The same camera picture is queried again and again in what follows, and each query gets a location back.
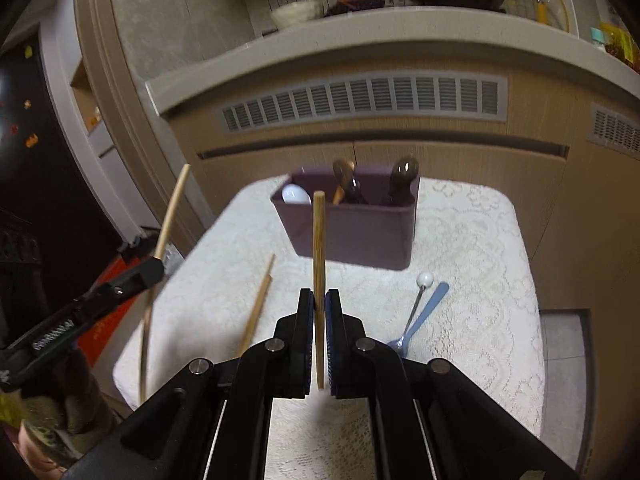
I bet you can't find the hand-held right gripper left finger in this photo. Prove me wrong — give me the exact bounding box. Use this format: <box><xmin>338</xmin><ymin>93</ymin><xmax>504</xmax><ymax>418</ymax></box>
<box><xmin>65</xmin><ymin>287</ymin><xmax>317</xmax><ymax>480</ymax></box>

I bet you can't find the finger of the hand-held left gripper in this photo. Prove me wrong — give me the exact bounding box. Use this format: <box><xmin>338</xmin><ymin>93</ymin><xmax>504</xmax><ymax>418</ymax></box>
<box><xmin>119</xmin><ymin>232</ymin><xmax>157</xmax><ymax>263</ymax></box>
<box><xmin>90</xmin><ymin>256</ymin><xmax>166</xmax><ymax>311</ymax></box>

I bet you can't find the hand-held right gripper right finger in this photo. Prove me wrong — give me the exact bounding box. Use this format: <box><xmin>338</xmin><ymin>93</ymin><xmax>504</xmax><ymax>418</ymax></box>
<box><xmin>325</xmin><ymin>287</ymin><xmax>571</xmax><ymax>480</ymax></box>

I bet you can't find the wooden chopstick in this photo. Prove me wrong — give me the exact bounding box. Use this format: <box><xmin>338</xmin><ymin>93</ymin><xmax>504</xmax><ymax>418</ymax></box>
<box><xmin>236</xmin><ymin>254</ymin><xmax>277</xmax><ymax>358</ymax></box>
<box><xmin>312</xmin><ymin>191</ymin><xmax>327</xmax><ymax>391</ymax></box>
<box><xmin>139</xmin><ymin>163</ymin><xmax>192</xmax><ymax>404</ymax></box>

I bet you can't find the purple plastic utensil holder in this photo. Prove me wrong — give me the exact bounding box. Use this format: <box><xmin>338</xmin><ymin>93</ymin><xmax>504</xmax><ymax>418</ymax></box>
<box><xmin>270</xmin><ymin>169</ymin><xmax>421</xmax><ymax>272</ymax></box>

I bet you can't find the blue plastic spoon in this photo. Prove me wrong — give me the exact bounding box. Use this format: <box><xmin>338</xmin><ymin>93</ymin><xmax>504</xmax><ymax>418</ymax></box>
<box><xmin>395</xmin><ymin>282</ymin><xmax>451</xmax><ymax>348</ymax></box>

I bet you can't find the metal spoon with white ball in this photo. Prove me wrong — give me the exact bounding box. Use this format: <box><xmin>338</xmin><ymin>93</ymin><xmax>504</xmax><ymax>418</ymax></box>
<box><xmin>386</xmin><ymin>271</ymin><xmax>435</xmax><ymax>358</ymax></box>

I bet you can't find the white plastic spoon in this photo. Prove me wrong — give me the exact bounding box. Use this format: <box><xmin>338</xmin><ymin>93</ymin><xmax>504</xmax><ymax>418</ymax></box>
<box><xmin>281</xmin><ymin>184</ymin><xmax>312</xmax><ymax>206</ymax></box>

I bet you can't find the black-handled dark spoon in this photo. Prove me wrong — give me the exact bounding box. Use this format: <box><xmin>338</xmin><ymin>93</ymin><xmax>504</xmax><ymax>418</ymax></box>
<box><xmin>332</xmin><ymin>159</ymin><xmax>371</xmax><ymax>206</ymax></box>
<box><xmin>382</xmin><ymin>156</ymin><xmax>420</xmax><ymax>207</ymax></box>

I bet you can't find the person's left forearm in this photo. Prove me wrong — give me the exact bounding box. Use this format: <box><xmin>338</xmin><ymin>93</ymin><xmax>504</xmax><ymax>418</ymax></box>
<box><xmin>15</xmin><ymin>350</ymin><xmax>118</xmax><ymax>466</ymax></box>

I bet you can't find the red cloth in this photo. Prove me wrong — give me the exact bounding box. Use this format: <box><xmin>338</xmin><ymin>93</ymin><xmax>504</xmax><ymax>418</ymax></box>
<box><xmin>75</xmin><ymin>255</ymin><xmax>151</xmax><ymax>356</ymax></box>

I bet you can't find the white shelf unit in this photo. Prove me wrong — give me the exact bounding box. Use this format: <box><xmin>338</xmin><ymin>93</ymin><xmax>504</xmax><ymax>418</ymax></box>
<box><xmin>37</xmin><ymin>0</ymin><xmax>146</xmax><ymax>241</ymax></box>

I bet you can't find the white lace tablecloth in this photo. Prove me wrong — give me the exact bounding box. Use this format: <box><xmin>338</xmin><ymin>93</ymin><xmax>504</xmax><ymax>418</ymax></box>
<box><xmin>112</xmin><ymin>176</ymin><xmax>546</xmax><ymax>480</ymax></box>

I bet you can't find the long grey vent grille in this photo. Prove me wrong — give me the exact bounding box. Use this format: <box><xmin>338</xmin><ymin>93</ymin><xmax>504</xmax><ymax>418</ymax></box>
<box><xmin>220</xmin><ymin>74</ymin><xmax>508</xmax><ymax>133</ymax></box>

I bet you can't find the white ceramic bowl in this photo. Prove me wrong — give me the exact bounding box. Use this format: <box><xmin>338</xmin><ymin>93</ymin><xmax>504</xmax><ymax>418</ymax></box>
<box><xmin>270</xmin><ymin>0</ymin><xmax>321</xmax><ymax>28</ymax></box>

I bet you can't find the grey kitchen counter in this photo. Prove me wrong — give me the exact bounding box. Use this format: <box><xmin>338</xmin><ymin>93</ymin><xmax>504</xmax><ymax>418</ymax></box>
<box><xmin>145</xmin><ymin>5</ymin><xmax>640</xmax><ymax>121</ymax></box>

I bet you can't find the short grey vent grille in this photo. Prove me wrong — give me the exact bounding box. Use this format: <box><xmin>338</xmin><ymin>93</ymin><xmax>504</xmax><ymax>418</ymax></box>
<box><xmin>589</xmin><ymin>102</ymin><xmax>640</xmax><ymax>161</ymax></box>

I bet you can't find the yellow bottle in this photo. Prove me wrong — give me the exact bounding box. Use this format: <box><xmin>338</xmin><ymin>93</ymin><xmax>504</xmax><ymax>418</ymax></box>
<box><xmin>600</xmin><ymin>21</ymin><xmax>633</xmax><ymax>58</ymax></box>

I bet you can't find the yellow gas hose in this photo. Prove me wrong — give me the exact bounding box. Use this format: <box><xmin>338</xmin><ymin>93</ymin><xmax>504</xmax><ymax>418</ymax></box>
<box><xmin>520</xmin><ymin>0</ymin><xmax>573</xmax><ymax>36</ymax></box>

